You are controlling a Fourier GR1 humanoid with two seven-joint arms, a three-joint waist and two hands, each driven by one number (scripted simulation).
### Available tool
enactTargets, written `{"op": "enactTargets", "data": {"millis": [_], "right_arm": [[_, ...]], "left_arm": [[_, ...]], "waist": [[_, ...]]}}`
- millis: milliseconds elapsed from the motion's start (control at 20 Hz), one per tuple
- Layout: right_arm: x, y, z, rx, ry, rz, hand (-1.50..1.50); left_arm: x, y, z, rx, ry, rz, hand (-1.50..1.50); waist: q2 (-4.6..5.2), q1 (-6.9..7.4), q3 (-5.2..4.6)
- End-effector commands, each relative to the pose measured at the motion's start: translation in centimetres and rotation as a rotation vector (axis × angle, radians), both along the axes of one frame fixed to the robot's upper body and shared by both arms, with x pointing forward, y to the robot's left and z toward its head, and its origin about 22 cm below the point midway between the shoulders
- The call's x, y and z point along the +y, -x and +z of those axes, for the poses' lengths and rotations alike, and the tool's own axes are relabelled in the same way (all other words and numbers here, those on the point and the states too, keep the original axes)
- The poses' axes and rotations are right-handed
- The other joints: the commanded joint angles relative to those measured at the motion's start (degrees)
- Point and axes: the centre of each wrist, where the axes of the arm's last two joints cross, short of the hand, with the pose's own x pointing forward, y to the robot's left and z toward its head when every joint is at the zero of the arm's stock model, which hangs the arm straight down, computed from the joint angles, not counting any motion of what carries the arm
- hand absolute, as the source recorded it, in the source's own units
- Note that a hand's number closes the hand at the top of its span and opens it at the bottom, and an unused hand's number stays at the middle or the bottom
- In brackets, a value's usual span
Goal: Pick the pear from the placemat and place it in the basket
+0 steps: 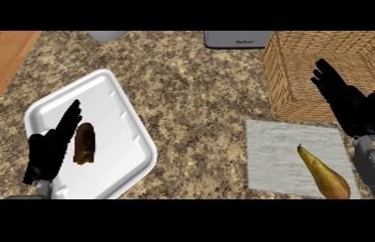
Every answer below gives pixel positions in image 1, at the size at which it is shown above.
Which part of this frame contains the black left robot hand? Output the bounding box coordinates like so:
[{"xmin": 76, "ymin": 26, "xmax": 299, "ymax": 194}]
[{"xmin": 22, "ymin": 98, "xmax": 84, "ymax": 185}]

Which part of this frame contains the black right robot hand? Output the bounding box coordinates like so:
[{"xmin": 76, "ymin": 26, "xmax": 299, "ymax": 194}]
[{"xmin": 308, "ymin": 58, "xmax": 375, "ymax": 138}]

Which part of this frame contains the wicker basket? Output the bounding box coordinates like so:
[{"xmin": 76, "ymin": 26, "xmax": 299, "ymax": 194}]
[{"xmin": 259, "ymin": 31, "xmax": 375, "ymax": 124}]

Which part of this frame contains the pale grey placemat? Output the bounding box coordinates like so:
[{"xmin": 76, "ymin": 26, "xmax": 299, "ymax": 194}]
[{"xmin": 245, "ymin": 119, "xmax": 363, "ymax": 200}]

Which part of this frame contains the yellow-green pear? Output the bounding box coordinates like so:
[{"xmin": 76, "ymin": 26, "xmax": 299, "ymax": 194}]
[{"xmin": 295, "ymin": 144, "xmax": 351, "ymax": 200}]

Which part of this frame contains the dark brown oblong food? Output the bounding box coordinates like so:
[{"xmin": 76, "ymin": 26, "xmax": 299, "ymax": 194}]
[{"xmin": 72, "ymin": 122, "xmax": 95, "ymax": 167}]

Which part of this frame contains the white rectangular tray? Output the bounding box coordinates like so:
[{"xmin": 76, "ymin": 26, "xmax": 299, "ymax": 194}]
[{"xmin": 23, "ymin": 68, "xmax": 157, "ymax": 200}]

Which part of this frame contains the brown wooden board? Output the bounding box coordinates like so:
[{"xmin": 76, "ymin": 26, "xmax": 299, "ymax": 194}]
[{"xmin": 0, "ymin": 31, "xmax": 44, "ymax": 96}]

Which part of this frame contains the dark grey flat appliance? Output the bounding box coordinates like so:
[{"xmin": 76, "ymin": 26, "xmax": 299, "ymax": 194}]
[{"xmin": 202, "ymin": 31, "xmax": 274, "ymax": 51}]

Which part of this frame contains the pale grey round container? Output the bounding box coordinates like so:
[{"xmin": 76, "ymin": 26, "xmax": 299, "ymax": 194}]
[{"xmin": 87, "ymin": 31, "xmax": 129, "ymax": 43}]

